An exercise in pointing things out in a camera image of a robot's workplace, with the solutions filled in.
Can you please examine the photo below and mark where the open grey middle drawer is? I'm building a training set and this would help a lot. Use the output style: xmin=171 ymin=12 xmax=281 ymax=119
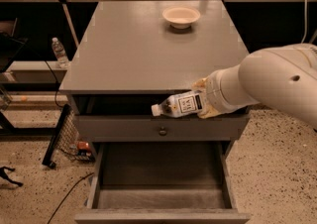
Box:
xmin=74 ymin=142 xmax=251 ymax=224

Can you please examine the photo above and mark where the white cable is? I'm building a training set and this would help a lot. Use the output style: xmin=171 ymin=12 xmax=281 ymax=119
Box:
xmin=299 ymin=0 xmax=309 ymax=45

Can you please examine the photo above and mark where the black wire mesh rack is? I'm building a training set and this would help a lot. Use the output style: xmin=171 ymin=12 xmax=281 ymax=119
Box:
xmin=42 ymin=104 xmax=94 ymax=168

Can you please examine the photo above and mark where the black floor cable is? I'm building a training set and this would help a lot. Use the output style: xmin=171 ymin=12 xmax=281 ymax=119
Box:
xmin=46 ymin=171 xmax=95 ymax=224

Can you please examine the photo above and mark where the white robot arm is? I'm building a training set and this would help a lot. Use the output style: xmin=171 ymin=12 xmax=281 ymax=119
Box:
xmin=192 ymin=44 xmax=317 ymax=128

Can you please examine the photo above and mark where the round metal drawer knob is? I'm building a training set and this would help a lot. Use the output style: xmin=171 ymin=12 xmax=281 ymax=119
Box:
xmin=158 ymin=127 xmax=167 ymax=136

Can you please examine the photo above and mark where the clear water bottle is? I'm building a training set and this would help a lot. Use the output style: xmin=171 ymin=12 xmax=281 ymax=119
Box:
xmin=52 ymin=38 xmax=69 ymax=68

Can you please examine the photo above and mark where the black object on floor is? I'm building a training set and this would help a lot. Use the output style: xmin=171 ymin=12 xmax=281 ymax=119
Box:
xmin=0 ymin=166 xmax=24 ymax=188

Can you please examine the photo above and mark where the white paper bowl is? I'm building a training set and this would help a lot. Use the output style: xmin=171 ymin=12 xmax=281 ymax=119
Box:
xmin=162 ymin=6 xmax=200 ymax=29

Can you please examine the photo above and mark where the grey wooden drawer cabinet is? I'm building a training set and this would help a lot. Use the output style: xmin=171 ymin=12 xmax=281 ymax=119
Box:
xmin=58 ymin=0 xmax=267 ymax=224

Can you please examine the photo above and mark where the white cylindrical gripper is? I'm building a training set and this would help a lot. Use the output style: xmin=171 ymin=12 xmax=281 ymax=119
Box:
xmin=191 ymin=65 xmax=259 ymax=119

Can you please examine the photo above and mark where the plastic tea bottle white cap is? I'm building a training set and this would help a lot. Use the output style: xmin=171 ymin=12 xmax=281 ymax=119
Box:
xmin=152 ymin=90 xmax=206 ymax=118

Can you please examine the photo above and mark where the closed grey top drawer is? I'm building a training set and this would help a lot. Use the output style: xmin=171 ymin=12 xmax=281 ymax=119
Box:
xmin=74 ymin=114 xmax=249 ymax=142

